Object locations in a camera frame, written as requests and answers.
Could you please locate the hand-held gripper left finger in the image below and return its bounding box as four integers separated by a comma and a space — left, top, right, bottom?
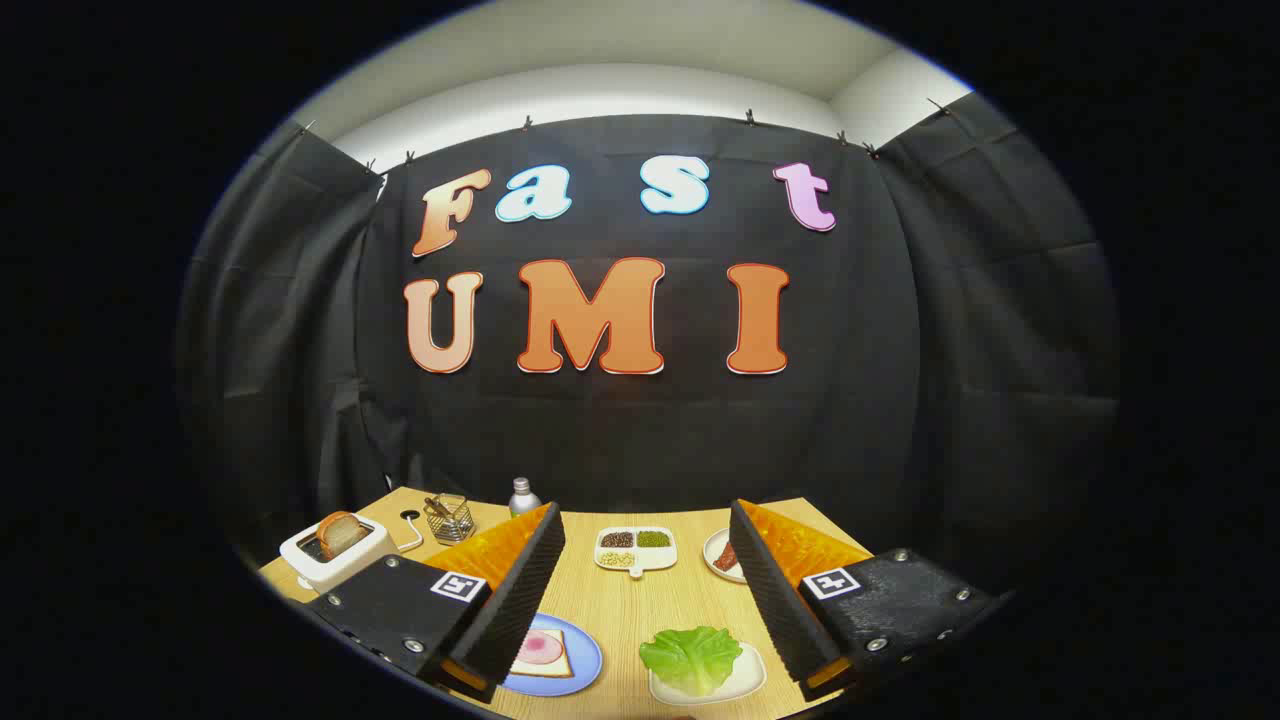
305, 502, 567, 704

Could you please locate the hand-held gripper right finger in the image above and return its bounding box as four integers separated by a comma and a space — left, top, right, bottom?
728, 499, 1002, 702

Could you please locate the green lettuce leaf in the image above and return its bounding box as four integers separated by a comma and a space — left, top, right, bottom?
639, 626, 743, 697

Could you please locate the toasted bread slice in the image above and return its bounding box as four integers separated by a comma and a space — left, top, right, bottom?
316, 511, 371, 559

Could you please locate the white oval plate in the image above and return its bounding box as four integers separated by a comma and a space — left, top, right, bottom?
702, 528, 748, 584

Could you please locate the white square plate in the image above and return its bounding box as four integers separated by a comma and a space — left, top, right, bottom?
648, 640, 767, 707

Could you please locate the white bread slice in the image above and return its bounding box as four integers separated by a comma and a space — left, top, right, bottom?
510, 629, 576, 679

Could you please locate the blue round plate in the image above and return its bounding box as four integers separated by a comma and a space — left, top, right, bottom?
500, 612, 604, 698

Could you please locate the white divided dish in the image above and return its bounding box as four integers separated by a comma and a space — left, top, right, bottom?
594, 527, 678, 579

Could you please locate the white toaster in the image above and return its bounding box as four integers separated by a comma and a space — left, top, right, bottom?
279, 512, 401, 593

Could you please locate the black backdrop cloth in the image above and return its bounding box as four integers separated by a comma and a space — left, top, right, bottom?
178, 92, 1119, 581

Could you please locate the metal wire mesh basket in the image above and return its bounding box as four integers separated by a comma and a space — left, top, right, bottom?
423, 493, 475, 544

